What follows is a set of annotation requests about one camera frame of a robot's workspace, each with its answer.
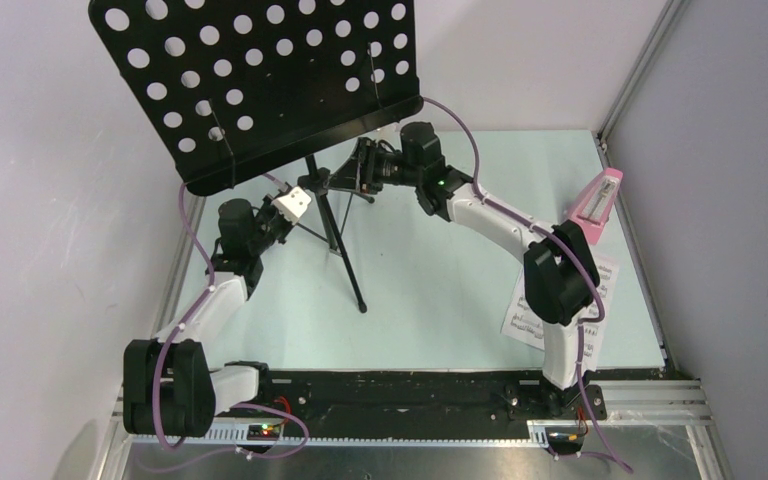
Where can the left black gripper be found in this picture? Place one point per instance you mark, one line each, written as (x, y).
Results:
(268, 207)

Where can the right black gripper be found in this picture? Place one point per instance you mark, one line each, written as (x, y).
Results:
(359, 174)

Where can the black perforated music stand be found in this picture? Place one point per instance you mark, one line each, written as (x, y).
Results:
(236, 89)

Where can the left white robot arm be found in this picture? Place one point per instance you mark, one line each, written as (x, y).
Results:
(169, 387)

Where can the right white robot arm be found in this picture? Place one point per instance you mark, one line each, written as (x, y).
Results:
(559, 273)

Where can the white sheet music page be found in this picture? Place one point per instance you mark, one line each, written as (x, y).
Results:
(523, 325)

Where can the pink metronome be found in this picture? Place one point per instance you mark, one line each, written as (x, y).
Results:
(592, 206)

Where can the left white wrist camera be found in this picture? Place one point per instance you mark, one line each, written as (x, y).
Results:
(293, 204)

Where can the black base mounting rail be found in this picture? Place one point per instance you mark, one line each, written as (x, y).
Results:
(423, 405)

